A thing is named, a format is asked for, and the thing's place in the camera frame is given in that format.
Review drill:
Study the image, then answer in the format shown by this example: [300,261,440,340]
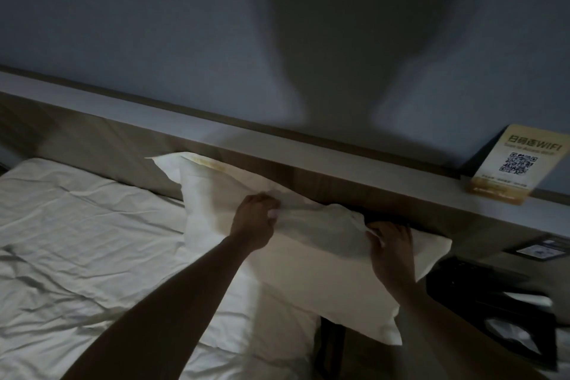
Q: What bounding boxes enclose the white pillow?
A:
[147,151,453,346]

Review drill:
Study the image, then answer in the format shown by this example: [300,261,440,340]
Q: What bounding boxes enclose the person's right forearm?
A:
[391,277,549,380]

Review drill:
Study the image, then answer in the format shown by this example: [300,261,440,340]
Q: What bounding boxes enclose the white bed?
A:
[0,157,321,380]

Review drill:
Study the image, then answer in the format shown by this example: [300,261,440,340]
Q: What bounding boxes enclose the person's right hand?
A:
[365,220,416,296]

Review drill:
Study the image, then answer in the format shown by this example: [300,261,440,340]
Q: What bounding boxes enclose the gold sign card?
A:
[465,123,570,207]

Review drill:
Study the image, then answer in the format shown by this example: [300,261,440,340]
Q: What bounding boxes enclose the black tissue box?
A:
[425,257,560,372]

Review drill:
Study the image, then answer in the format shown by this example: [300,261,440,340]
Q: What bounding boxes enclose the person's left hand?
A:
[229,193,281,254]

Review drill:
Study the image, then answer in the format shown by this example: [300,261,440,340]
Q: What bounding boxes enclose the wooden headboard with ledge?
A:
[0,65,570,322]

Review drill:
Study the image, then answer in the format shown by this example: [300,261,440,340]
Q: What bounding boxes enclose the black wall switch panel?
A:
[505,235,570,262]

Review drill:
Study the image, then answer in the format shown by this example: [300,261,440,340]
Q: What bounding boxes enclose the person's left forearm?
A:
[62,235,250,380]

